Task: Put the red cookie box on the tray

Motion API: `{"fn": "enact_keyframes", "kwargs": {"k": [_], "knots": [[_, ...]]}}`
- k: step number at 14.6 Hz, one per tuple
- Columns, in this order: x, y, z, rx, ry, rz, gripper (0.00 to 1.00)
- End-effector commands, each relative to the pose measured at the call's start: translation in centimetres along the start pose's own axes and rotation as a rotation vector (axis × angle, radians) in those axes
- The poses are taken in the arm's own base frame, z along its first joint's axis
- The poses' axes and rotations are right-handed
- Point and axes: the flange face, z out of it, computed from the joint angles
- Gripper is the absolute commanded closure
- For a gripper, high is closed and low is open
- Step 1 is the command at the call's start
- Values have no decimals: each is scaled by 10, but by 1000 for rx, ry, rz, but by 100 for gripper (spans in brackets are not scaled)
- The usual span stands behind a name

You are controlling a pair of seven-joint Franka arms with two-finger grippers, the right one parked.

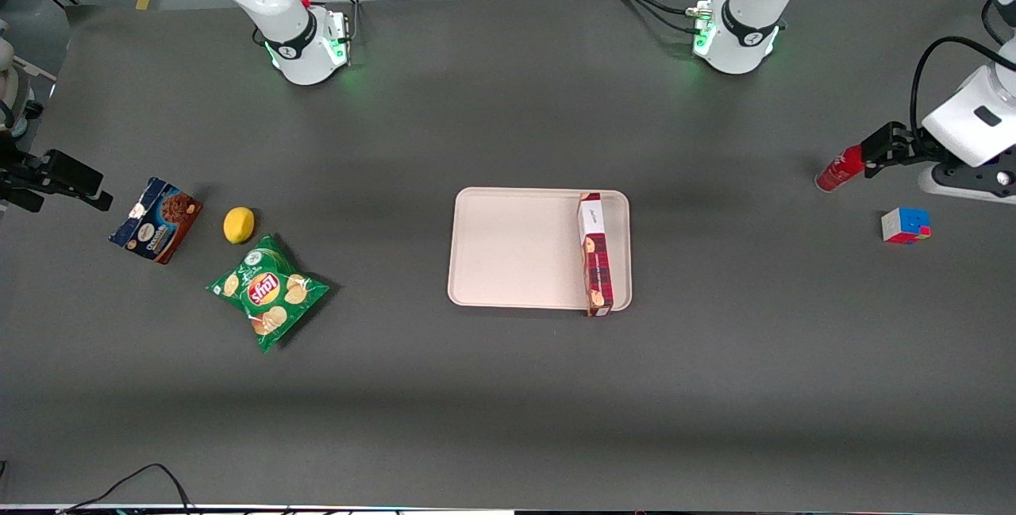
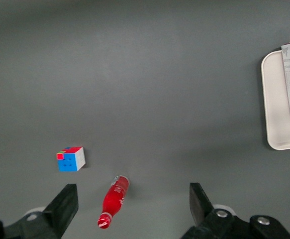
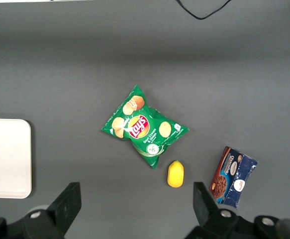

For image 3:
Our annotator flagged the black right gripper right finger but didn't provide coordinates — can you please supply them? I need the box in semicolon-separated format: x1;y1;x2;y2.
184;182;245;239

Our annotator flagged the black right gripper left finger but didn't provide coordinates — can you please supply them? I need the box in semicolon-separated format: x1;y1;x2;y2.
22;182;82;239

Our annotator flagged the blue chocolate cookie box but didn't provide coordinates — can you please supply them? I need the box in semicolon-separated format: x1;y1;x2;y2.
208;146;258;209

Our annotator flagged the white rectangular plastic tray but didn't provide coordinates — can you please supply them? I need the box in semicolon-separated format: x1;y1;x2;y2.
0;119;33;199

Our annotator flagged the yellow lemon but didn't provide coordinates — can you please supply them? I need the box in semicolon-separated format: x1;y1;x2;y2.
167;160;185;188

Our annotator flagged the green Lays chips bag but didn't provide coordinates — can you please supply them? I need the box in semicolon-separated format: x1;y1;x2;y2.
100;84;190;169

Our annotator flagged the thin black cable loop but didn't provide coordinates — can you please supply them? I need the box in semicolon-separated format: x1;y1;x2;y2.
176;0;232;20

